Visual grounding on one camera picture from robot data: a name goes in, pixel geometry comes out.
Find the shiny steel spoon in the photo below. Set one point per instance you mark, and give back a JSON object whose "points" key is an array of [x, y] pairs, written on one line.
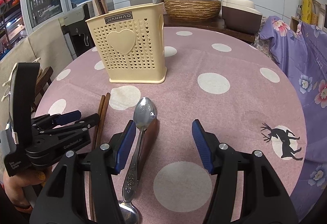
{"points": [[144, 114]]}

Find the purple floral cloth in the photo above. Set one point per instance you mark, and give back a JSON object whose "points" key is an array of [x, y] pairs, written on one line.
{"points": [[301, 55]]}

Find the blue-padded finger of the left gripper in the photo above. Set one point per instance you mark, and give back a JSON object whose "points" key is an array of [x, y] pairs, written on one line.
{"points": [[48, 120]]}

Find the brown white rice cooker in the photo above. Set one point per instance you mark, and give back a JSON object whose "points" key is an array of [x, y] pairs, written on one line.
{"points": [[241, 16]]}

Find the pink polka dot tablecloth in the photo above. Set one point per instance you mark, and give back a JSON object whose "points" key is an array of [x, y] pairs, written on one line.
{"points": [[234, 90]]}

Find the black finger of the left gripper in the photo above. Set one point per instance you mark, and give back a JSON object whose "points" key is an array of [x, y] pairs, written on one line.
{"points": [[68, 129]]}

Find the water dispenser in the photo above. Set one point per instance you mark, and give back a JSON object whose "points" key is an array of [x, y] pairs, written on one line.
{"points": [[75, 29]]}

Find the cream plastic utensil holder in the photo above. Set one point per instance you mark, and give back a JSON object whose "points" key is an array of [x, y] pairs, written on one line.
{"points": [[130, 43]]}

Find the dark wooden stool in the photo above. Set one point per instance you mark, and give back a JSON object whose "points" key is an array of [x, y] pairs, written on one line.
{"points": [[43, 80]]}

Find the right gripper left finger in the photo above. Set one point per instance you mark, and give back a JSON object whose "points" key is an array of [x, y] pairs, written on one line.
{"points": [[62, 200]]}

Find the woven basin sink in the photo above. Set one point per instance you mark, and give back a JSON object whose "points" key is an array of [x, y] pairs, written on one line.
{"points": [[192, 10]]}

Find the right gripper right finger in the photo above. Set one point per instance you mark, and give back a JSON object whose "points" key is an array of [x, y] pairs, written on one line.
{"points": [[264, 200]]}

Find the left hand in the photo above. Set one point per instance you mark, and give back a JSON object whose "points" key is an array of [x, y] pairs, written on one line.
{"points": [[14, 185]]}

